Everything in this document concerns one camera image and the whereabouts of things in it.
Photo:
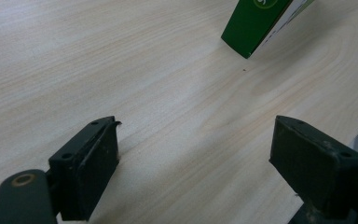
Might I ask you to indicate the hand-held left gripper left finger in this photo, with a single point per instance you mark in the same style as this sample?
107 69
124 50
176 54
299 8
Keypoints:
84 169

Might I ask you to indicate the green and white carton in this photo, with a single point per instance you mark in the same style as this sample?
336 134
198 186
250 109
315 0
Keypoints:
256 25

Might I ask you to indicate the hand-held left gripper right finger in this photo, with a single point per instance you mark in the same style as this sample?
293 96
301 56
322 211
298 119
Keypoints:
313 165

